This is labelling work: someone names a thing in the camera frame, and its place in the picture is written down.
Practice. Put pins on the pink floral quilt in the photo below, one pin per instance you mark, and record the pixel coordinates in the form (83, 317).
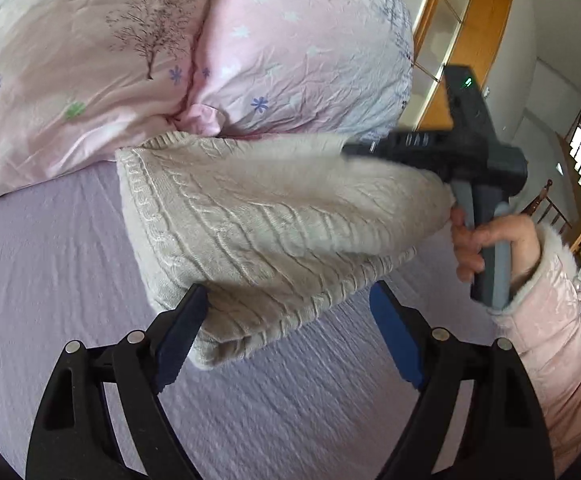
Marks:
(80, 70)

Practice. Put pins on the person's right forearm pink sleeve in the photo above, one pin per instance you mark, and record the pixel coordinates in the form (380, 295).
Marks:
(555, 340)

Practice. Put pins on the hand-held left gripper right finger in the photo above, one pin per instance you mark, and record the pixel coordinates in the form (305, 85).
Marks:
(395, 332)

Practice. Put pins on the wooden wardrobe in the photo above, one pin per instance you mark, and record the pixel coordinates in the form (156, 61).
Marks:
(450, 25)

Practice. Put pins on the lavender bed sheet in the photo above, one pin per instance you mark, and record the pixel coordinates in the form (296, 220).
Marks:
(170, 360)

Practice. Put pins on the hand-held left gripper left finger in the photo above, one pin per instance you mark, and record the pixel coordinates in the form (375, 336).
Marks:
(183, 336)

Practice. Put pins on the wooden chair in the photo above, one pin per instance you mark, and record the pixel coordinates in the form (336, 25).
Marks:
(550, 207)

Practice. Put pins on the person's right hand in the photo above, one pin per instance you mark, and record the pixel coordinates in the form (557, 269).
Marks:
(495, 242)

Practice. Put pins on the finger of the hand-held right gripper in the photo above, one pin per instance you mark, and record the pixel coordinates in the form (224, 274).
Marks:
(368, 149)

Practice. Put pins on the pink floral pillow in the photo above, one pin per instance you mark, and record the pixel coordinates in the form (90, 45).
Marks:
(300, 50)

